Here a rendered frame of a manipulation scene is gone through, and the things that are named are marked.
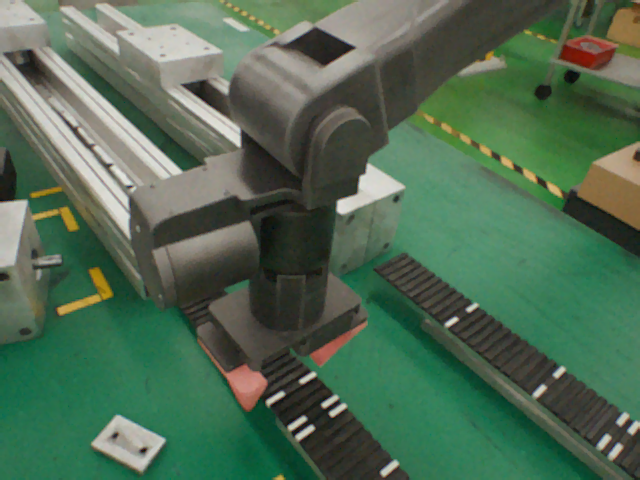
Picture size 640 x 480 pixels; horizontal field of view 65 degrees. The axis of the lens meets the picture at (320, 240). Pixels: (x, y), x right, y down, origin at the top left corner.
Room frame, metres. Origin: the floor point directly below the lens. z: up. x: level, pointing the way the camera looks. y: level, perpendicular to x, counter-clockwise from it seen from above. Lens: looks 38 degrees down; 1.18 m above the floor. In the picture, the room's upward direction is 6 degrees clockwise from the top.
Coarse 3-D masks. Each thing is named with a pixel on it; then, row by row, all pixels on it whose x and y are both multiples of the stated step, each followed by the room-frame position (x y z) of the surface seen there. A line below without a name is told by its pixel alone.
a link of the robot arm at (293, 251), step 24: (264, 216) 0.23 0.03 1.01; (288, 216) 0.24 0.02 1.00; (312, 216) 0.24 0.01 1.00; (336, 216) 0.26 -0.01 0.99; (264, 240) 0.24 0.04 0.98; (288, 240) 0.24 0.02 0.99; (312, 240) 0.24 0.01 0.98; (264, 264) 0.24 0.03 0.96; (288, 264) 0.24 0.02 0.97; (312, 264) 0.24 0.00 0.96
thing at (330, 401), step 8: (320, 392) 0.25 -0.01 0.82; (328, 392) 0.25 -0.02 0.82; (304, 400) 0.24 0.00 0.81; (312, 400) 0.24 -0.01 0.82; (320, 400) 0.24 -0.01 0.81; (328, 400) 0.24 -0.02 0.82; (336, 400) 0.24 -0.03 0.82; (296, 408) 0.23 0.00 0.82; (304, 408) 0.23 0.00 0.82; (312, 408) 0.24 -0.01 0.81; (320, 408) 0.24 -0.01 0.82; (328, 408) 0.24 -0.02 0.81; (280, 416) 0.23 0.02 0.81; (288, 416) 0.23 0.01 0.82; (296, 416) 0.23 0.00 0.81; (304, 416) 0.23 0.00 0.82; (312, 416) 0.23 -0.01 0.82; (320, 416) 0.23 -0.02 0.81; (288, 424) 0.22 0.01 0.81; (296, 424) 0.22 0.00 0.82; (304, 424) 0.22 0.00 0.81; (296, 432) 0.21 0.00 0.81
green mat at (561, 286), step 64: (0, 128) 0.70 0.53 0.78; (64, 192) 0.54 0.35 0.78; (448, 192) 0.65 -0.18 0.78; (512, 192) 0.67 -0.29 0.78; (64, 256) 0.42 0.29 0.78; (384, 256) 0.48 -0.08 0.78; (448, 256) 0.50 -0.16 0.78; (512, 256) 0.51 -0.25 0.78; (576, 256) 0.53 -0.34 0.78; (64, 320) 0.33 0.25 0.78; (128, 320) 0.34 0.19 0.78; (384, 320) 0.37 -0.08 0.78; (512, 320) 0.40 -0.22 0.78; (576, 320) 0.41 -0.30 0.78; (0, 384) 0.25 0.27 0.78; (64, 384) 0.25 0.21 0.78; (128, 384) 0.26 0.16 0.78; (192, 384) 0.27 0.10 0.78; (384, 384) 0.29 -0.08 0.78; (448, 384) 0.30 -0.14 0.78; (0, 448) 0.19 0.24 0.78; (64, 448) 0.20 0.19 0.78; (192, 448) 0.21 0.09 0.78; (256, 448) 0.22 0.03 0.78; (384, 448) 0.23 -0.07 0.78; (448, 448) 0.23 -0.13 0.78; (512, 448) 0.24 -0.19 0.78
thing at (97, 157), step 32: (0, 64) 0.75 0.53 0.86; (32, 64) 0.85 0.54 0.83; (64, 64) 0.78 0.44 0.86; (0, 96) 0.75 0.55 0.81; (32, 96) 0.65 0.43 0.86; (64, 96) 0.73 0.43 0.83; (96, 96) 0.67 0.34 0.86; (32, 128) 0.61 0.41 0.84; (64, 128) 0.57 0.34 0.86; (96, 128) 0.63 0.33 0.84; (128, 128) 0.58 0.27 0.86; (64, 160) 0.51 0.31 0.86; (96, 160) 0.54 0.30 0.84; (128, 160) 0.55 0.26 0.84; (160, 160) 0.51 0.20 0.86; (96, 192) 0.44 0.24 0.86; (128, 192) 0.48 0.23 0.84; (96, 224) 0.45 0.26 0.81; (128, 256) 0.38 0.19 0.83
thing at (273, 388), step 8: (296, 360) 0.29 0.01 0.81; (288, 368) 0.28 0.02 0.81; (296, 368) 0.28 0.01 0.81; (304, 368) 0.28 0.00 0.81; (272, 376) 0.26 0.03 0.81; (280, 376) 0.27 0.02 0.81; (288, 376) 0.27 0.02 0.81; (296, 376) 0.27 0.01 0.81; (272, 384) 0.26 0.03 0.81; (280, 384) 0.26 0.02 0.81; (288, 384) 0.26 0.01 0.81; (264, 392) 0.25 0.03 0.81; (272, 392) 0.25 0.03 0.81; (264, 400) 0.24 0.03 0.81
